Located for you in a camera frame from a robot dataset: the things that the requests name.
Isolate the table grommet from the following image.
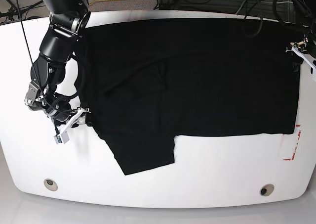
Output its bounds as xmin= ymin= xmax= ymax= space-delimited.
xmin=260 ymin=184 xmax=275 ymax=197
xmin=44 ymin=179 xmax=58 ymax=191

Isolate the left table grommet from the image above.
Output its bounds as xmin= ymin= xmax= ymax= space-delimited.
xmin=44 ymin=179 xmax=58 ymax=191

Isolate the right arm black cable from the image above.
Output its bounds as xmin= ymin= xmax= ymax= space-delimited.
xmin=14 ymin=0 xmax=44 ymax=91

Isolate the right table grommet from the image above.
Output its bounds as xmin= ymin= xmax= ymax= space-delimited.
xmin=260 ymin=184 xmax=275 ymax=197

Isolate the black T-shirt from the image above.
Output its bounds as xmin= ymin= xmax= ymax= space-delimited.
xmin=75 ymin=18 xmax=303 ymax=175

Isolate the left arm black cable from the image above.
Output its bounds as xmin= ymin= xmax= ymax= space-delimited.
xmin=243 ymin=0 xmax=265 ymax=39

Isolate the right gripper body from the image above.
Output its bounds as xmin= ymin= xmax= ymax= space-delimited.
xmin=24 ymin=82 xmax=76 ymax=122

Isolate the red tape marker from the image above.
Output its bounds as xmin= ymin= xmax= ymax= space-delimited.
xmin=280 ymin=124 xmax=302 ymax=161

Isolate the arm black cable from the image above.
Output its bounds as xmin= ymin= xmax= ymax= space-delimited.
xmin=243 ymin=0 xmax=265 ymax=39
xmin=14 ymin=0 xmax=44 ymax=91

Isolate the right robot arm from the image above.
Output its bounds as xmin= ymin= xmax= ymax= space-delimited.
xmin=25 ymin=0 xmax=91 ymax=143

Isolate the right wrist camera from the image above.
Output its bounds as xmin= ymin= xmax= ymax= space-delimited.
xmin=54 ymin=134 xmax=63 ymax=144

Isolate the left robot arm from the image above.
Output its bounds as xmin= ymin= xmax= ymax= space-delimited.
xmin=287 ymin=0 xmax=316 ymax=72

